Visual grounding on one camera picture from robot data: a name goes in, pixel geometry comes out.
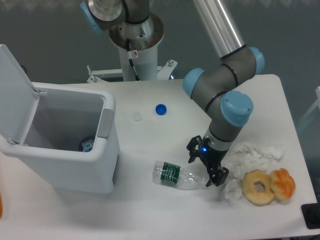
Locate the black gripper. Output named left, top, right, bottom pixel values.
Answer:
left=186, top=135, right=229, bottom=187

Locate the clear plastic bottle green label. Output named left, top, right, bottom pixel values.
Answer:
left=152, top=160, right=208, bottom=191

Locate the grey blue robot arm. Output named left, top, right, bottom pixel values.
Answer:
left=80, top=0, right=265, bottom=186

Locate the blue bottle cap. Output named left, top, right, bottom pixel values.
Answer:
left=155, top=103, right=167, bottom=116

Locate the white bottle cap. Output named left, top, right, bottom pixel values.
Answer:
left=132, top=112, right=142, bottom=122

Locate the small crumpled white tissue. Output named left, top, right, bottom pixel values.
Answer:
left=222, top=179, right=243, bottom=206

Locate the large crumpled white tissue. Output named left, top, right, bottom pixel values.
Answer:
left=222, top=141, right=285, bottom=180

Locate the orange glazed twisted bread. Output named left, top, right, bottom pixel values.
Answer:
left=269, top=168, right=296, bottom=201

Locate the black device at table corner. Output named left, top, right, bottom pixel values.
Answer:
left=301, top=203, right=320, bottom=230

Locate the blue item inside bin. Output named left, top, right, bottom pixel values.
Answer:
left=78, top=136, right=95, bottom=153

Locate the white trash bin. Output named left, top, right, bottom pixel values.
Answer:
left=0, top=83, right=120, bottom=194

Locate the white trash bin lid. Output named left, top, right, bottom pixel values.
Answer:
left=0, top=44, right=47, bottom=144

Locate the orange object at left edge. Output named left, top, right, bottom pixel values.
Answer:
left=0, top=191, right=4, bottom=219

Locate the plain ring donut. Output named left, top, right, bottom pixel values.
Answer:
left=241, top=170, right=275, bottom=206

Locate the white metal base frame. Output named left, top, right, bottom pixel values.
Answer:
left=86, top=59, right=178, bottom=83

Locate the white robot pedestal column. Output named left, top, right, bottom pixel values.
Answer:
left=118, top=46, right=158, bottom=79

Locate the white frame at right edge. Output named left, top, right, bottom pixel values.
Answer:
left=296, top=86, right=320, bottom=135

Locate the black cable on pedestal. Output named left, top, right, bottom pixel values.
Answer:
left=126, top=38, right=140, bottom=81

